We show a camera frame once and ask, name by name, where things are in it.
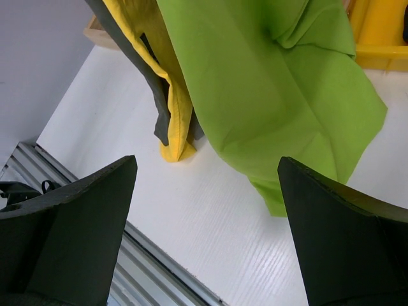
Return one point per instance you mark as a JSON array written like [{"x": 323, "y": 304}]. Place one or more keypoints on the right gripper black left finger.
[{"x": 61, "y": 248}]

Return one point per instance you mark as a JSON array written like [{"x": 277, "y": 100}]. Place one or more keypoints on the aluminium mounting rail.
[{"x": 144, "y": 274}]

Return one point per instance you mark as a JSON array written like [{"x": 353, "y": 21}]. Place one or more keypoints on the dark olive grey shorts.
[{"x": 158, "y": 85}]

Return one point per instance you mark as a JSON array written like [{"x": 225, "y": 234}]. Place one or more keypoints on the lime green shorts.
[{"x": 269, "y": 79}]

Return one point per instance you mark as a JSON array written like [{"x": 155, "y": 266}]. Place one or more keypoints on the yellow plastic tray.
[{"x": 380, "y": 33}]

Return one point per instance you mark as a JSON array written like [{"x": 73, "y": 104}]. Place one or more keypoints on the light grey shorts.
[{"x": 195, "y": 128}]

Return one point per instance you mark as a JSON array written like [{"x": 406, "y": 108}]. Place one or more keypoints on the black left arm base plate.
[{"x": 16, "y": 192}]

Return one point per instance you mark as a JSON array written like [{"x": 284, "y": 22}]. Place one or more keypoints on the yellow shorts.
[{"x": 142, "y": 24}]

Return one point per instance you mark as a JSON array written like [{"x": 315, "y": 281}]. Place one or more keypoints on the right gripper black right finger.
[{"x": 351, "y": 247}]

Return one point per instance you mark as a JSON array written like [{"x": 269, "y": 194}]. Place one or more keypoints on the wooden clothes rack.
[{"x": 95, "y": 33}]

